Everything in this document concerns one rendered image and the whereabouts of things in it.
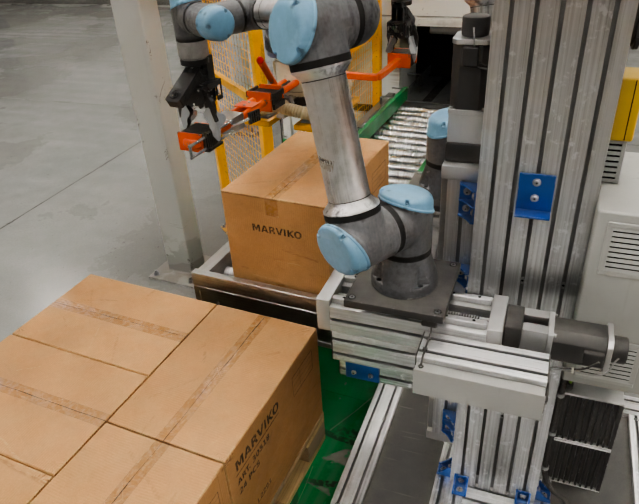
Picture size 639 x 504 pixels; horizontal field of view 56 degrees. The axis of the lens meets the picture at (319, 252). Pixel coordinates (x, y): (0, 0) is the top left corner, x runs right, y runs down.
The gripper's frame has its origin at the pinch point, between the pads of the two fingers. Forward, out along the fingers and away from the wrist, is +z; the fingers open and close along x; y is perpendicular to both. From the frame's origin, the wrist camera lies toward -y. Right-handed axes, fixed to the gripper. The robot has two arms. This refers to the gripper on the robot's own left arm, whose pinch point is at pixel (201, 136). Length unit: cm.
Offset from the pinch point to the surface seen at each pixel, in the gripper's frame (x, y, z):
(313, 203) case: -15.2, 31.8, 32.5
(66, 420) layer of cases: 28, -46, 73
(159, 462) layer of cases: -6, -47, 73
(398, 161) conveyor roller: 2, 164, 75
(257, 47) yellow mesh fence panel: 44, 101, 3
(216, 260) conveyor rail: 31, 36, 68
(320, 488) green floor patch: -29, -2, 127
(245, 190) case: 11.0, 32.5, 32.7
